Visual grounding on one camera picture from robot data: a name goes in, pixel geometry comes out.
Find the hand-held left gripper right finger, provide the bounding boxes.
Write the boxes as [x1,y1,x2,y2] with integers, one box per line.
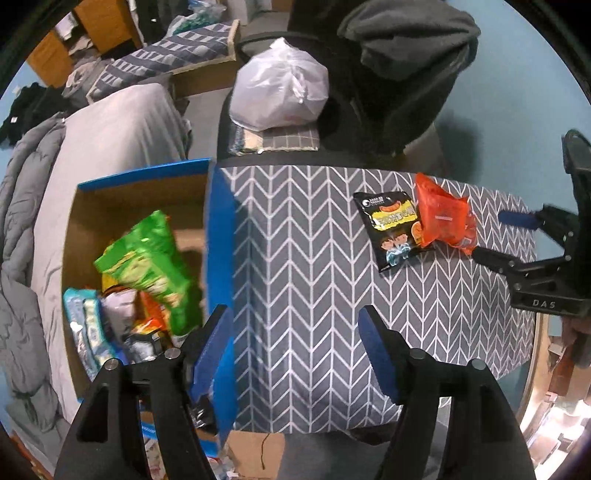
[358,305,532,480]

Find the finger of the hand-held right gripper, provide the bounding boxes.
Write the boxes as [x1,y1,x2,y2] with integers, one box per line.
[498,205,578,247]
[471,247,568,280]

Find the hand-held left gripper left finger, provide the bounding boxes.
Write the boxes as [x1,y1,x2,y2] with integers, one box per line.
[54,304,236,480]

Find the orange-red snack packet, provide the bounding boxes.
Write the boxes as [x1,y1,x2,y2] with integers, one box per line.
[414,173,478,256]

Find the green snack packet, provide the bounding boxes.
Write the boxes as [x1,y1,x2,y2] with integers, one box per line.
[93,210,204,335]

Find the blue cardboard box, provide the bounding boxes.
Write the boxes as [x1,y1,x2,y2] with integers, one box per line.
[60,158,238,457]

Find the person's right hand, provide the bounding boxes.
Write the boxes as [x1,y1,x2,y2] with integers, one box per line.
[561,315,591,370]

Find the black silver snack packet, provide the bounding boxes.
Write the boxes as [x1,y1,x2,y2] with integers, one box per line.
[124,329,168,366]

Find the brown cardboard piece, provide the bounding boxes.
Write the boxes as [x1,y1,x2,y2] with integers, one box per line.
[222,429,287,480]

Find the grey chevron tablecloth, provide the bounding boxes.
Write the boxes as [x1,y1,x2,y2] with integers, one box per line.
[210,165,539,435]

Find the light blue snack packet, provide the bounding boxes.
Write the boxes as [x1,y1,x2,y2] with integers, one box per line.
[63,288,118,374]

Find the black office chair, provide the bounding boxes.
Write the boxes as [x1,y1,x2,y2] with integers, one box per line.
[217,0,481,162]

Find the dark grey garment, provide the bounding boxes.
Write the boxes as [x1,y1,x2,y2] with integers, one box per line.
[337,0,482,80]

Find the checked seat cushion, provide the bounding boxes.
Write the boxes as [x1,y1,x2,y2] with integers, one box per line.
[228,124,321,155]

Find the grey quilt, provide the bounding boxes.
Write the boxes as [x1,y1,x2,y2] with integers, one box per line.
[0,113,68,435]

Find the grey bed sheet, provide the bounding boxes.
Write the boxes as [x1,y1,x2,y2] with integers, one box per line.
[30,83,192,384]

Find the white plastic bag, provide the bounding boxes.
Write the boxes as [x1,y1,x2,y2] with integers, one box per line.
[229,38,330,131]

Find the striped cloth covered box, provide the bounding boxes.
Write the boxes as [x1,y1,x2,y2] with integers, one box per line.
[88,21,242,103]

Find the black clothing pile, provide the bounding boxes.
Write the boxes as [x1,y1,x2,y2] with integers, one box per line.
[0,83,65,145]

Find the wooden cabinet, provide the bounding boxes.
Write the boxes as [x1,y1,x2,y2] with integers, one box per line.
[28,0,145,88]

